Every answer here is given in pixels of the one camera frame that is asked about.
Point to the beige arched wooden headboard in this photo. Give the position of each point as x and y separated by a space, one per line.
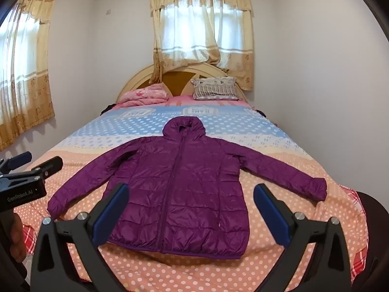
133 82

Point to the beige curtain behind headboard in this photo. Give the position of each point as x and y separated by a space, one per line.
234 67

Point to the beige side window curtain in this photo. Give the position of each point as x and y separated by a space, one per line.
27 82

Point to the person's dark clothing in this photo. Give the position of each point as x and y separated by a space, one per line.
373 219

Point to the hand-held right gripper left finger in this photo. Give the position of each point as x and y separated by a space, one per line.
111 216

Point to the striped grey pillow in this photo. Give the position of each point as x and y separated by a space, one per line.
214 88

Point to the red checked bed sheet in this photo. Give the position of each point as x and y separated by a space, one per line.
30 237

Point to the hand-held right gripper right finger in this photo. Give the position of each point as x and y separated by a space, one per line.
272 216

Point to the pink bed sheet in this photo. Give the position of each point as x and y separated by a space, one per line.
182 99

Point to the person's left hand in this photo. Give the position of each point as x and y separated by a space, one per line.
15 234

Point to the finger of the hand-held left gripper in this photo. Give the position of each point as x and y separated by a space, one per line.
50 165
19 158

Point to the polka dot bedspread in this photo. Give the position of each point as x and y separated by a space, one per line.
243 124

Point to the purple hooded puffer jacket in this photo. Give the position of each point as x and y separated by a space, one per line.
182 188

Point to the pink floral folded blanket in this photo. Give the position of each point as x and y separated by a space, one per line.
142 95

